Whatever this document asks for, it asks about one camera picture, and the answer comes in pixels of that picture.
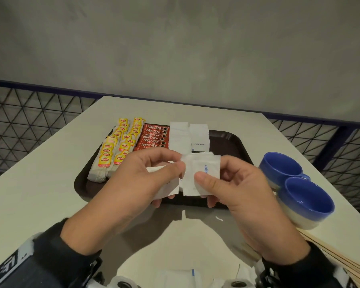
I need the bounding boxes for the person's left hand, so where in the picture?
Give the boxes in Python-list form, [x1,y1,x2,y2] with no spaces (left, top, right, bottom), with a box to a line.
[60,148,186,256]

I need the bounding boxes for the person's right hand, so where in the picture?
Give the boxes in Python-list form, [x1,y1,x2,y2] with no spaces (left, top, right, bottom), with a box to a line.
[194,156,312,265]

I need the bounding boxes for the white sugar packet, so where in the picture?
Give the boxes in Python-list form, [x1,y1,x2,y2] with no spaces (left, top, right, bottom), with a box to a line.
[180,152,222,197]
[146,164,180,201]

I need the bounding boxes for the brown plastic tray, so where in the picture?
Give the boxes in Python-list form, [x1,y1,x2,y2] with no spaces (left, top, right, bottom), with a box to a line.
[74,128,254,209]

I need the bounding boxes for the row of red Nescafe sachets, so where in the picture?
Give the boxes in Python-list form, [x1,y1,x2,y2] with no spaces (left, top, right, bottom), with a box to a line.
[134,122,171,152]

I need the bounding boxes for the white sugar sachets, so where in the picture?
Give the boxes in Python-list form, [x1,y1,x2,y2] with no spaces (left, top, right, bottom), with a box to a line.
[156,264,256,288]

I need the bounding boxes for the blue cup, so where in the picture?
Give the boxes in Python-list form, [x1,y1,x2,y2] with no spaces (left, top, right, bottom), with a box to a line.
[277,176,336,231]
[259,152,311,191]

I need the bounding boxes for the white box with marker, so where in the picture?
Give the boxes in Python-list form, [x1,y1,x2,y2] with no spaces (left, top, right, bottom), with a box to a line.
[108,276,138,288]

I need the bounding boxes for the black right wrist band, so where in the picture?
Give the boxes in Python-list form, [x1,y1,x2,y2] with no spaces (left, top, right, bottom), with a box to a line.
[256,241,360,288]

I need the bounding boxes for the black wrist band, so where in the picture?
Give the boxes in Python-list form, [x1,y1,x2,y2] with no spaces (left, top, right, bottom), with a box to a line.
[0,218,104,288]
[256,241,360,288]

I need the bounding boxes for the black left wrist band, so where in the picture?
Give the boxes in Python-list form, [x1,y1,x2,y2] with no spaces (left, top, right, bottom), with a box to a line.
[0,218,104,288]

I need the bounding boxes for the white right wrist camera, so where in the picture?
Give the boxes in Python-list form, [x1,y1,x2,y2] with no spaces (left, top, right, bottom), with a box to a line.
[213,277,256,288]

